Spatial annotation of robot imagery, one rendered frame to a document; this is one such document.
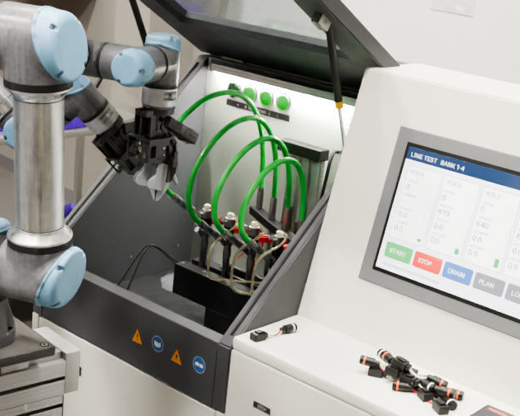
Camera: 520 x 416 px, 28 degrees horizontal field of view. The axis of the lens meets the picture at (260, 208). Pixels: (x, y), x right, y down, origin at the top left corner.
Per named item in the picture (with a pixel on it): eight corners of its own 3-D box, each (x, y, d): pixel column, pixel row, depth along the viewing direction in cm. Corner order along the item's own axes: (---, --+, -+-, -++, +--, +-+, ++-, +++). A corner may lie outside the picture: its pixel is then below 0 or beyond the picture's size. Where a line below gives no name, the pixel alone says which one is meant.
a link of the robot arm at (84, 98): (48, 79, 232) (77, 58, 230) (80, 114, 238) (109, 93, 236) (45, 95, 226) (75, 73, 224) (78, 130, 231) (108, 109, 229)
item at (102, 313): (41, 316, 270) (44, 259, 266) (54, 313, 273) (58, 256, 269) (210, 408, 232) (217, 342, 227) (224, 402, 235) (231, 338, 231)
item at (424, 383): (348, 374, 212) (352, 350, 210) (378, 361, 220) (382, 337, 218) (443, 418, 198) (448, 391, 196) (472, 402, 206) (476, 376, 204)
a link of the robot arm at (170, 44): (137, 33, 214) (155, 30, 222) (133, 86, 217) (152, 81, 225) (171, 39, 212) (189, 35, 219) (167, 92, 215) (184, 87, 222)
